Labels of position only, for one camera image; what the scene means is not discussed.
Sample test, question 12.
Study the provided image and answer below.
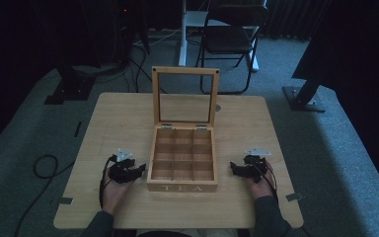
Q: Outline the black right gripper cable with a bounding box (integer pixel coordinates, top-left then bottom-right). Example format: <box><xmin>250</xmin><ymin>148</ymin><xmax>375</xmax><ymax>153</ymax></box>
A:
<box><xmin>256</xmin><ymin>163</ymin><xmax>280</xmax><ymax>202</ymax></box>

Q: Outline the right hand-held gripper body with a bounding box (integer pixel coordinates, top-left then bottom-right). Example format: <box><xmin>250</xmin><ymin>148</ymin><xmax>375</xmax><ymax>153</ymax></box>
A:
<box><xmin>242</xmin><ymin>146</ymin><xmax>272</xmax><ymax>184</ymax></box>

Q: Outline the black stand base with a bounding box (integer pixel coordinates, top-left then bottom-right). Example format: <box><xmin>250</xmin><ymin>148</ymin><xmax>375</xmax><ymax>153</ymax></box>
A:
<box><xmin>43</xmin><ymin>64</ymin><xmax>97</xmax><ymax>107</ymax></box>

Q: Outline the person's left hand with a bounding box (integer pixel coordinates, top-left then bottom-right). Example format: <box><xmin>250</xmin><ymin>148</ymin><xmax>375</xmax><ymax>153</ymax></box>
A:
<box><xmin>101</xmin><ymin>171</ymin><xmax>136</xmax><ymax>215</ymax></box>

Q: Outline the black floor cable loop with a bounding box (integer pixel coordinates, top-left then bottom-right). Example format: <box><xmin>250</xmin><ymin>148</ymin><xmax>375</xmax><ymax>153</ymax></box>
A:
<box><xmin>14</xmin><ymin>153</ymin><xmax>77</xmax><ymax>237</ymax></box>

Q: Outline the person's right hand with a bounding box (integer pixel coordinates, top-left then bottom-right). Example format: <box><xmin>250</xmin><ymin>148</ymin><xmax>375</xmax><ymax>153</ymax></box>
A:
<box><xmin>245</xmin><ymin>159</ymin><xmax>277</xmax><ymax>200</ymax></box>

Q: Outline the bundle of floor cables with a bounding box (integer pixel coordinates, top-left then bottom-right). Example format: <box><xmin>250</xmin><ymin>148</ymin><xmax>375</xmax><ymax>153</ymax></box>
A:
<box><xmin>124</xmin><ymin>28</ymin><xmax>184</xmax><ymax>94</ymax></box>

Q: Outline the wooden tea box with lid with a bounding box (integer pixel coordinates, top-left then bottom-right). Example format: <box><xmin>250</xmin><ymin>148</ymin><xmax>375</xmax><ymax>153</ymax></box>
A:
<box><xmin>146</xmin><ymin>65</ymin><xmax>220</xmax><ymax>194</ymax></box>

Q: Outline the black slanted stand with base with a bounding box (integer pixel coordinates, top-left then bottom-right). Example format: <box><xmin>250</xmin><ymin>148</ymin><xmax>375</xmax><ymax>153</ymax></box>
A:
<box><xmin>281</xmin><ymin>73</ymin><xmax>328</xmax><ymax>114</ymax></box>

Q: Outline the dark curtain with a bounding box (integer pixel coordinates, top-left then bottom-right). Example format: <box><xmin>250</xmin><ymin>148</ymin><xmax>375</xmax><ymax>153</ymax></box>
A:
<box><xmin>290</xmin><ymin>0</ymin><xmax>379</xmax><ymax>205</ymax></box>

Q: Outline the black tape strip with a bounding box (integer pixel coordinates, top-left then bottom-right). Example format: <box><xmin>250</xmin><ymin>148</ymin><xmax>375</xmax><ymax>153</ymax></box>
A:
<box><xmin>73</xmin><ymin>120</ymin><xmax>83</xmax><ymax>138</ymax></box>

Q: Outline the black folding chair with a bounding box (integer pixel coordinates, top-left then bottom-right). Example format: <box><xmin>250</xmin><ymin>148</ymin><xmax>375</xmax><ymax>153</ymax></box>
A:
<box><xmin>177</xmin><ymin>0</ymin><xmax>261</xmax><ymax>73</ymax></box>
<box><xmin>195</xmin><ymin>2</ymin><xmax>270</xmax><ymax>96</ymax></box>

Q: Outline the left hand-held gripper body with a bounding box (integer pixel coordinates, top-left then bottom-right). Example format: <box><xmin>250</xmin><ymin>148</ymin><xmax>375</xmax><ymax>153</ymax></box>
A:
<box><xmin>108</xmin><ymin>148</ymin><xmax>136</xmax><ymax>184</ymax></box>

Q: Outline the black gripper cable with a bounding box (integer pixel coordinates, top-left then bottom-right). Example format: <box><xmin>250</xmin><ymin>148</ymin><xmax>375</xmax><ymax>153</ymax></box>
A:
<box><xmin>98</xmin><ymin>155</ymin><xmax>117</xmax><ymax>209</ymax></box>
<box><xmin>256</xmin><ymin>163</ymin><xmax>280</xmax><ymax>202</ymax></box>

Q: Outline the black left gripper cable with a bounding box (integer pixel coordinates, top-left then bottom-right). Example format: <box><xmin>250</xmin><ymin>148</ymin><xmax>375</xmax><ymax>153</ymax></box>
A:
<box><xmin>98</xmin><ymin>155</ymin><xmax>117</xmax><ymax>209</ymax></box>

